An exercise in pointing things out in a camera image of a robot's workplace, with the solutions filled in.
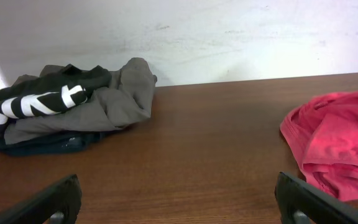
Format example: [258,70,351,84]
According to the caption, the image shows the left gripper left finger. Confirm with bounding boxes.
[0,174,82,224]

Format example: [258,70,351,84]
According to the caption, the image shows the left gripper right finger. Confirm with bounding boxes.
[275,172,358,224]

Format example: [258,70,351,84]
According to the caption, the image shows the dark navy folded garment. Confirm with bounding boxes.
[0,131,112,157]

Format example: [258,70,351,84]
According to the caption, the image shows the black folded shirt white letters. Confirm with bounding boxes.
[0,64,112,135]

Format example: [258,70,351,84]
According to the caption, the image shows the grey folded pants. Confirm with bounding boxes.
[3,57,157,144]

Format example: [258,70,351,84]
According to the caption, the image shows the orange red t-shirt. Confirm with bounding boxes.
[280,91,358,201]

